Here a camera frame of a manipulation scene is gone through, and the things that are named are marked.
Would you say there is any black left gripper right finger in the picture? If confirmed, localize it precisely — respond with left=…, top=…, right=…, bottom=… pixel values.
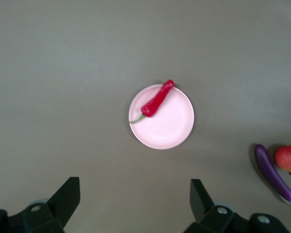
left=184, top=179, right=291, bottom=233

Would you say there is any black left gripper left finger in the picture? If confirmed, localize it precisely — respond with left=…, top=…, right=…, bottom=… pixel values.
left=0, top=177, right=81, bottom=233

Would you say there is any purple eggplant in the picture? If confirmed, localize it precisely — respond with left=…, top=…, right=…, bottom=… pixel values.
left=254, top=144, right=291, bottom=211

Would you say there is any red apple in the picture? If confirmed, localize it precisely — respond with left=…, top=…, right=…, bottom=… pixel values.
left=274, top=145, right=291, bottom=175

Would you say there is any red chili pepper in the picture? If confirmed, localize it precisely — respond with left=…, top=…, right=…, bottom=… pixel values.
left=129, top=79, right=175, bottom=124

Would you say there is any pink round plate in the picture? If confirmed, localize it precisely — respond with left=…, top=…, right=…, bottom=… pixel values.
left=129, top=84, right=195, bottom=150

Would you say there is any brown table mat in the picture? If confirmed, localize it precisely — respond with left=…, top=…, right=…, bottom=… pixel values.
left=0, top=0, right=291, bottom=233

